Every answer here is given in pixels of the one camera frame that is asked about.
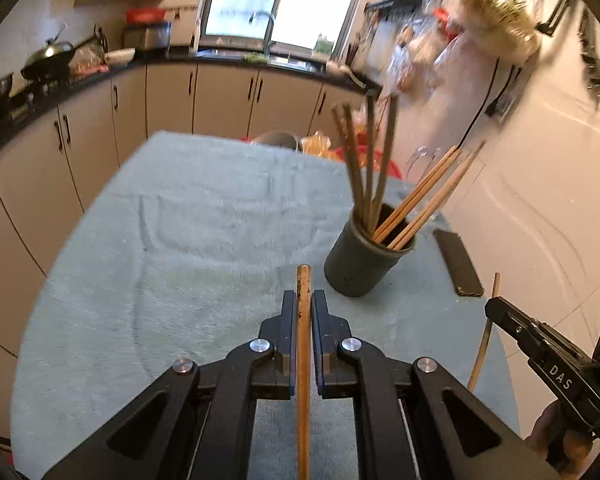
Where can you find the black wall rack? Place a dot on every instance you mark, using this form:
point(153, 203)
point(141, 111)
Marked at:
point(390, 2)

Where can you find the steel appliance with red lid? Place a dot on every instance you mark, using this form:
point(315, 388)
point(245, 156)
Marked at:
point(147, 30)

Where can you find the beige lower cabinets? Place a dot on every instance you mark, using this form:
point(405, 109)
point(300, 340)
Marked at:
point(170, 100)

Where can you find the red plastic basin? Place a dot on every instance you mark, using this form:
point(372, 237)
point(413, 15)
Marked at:
point(390, 167)

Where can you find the wall power socket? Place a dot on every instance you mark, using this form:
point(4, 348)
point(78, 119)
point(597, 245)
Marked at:
point(500, 107)

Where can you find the green dish cloth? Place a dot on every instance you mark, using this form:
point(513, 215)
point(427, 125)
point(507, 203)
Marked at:
point(252, 57)

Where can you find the hanging plastic bags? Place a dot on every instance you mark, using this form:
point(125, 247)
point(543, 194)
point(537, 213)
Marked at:
point(430, 45)

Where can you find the person's right hand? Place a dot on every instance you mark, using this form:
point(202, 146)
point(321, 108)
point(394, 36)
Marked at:
point(550, 435)

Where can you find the black smartphone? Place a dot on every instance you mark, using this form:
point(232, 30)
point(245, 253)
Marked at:
point(457, 260)

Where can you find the thin pale chopstick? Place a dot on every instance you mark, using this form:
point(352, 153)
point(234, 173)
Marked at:
point(480, 360)

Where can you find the black kitchen countertop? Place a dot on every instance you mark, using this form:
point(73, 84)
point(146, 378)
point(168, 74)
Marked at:
point(145, 57)

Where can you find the black hanging tool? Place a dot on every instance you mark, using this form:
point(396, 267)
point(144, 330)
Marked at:
point(592, 60)

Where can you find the white bowl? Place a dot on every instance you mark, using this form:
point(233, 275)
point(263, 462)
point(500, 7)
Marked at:
point(120, 55)

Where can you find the plastic bag of food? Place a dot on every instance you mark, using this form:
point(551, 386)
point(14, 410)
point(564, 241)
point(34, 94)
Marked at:
point(317, 142)

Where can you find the chrome kitchen faucet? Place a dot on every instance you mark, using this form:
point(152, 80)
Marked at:
point(267, 30)

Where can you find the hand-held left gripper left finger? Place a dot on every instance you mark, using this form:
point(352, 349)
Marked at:
point(292, 340)

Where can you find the bunch of wooden chopsticks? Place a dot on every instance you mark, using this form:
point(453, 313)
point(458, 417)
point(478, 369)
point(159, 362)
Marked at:
point(369, 160)

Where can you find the steel pot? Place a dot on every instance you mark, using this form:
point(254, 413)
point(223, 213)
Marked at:
point(280, 139)

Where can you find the black wok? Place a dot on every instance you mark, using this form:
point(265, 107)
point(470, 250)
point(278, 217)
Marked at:
point(47, 55)

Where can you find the kitchen window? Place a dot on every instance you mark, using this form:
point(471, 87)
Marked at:
point(290, 0)

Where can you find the blue tablecloth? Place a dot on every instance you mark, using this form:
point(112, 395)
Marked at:
point(180, 260)

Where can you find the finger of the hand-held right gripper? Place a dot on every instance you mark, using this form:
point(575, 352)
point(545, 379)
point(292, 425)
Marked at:
point(535, 340)

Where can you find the straw brush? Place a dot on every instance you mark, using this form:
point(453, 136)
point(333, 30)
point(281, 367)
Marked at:
point(500, 22)

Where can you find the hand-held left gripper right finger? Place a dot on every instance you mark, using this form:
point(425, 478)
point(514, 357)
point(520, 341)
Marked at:
point(317, 340)

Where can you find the dark grey utensil holder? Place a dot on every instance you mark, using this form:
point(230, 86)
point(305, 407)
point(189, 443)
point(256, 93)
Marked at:
point(365, 270)

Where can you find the white ladle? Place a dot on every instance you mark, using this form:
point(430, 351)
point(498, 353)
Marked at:
point(340, 69)

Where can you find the straight brown chopstick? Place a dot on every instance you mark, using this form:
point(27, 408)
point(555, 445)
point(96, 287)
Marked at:
point(304, 280)

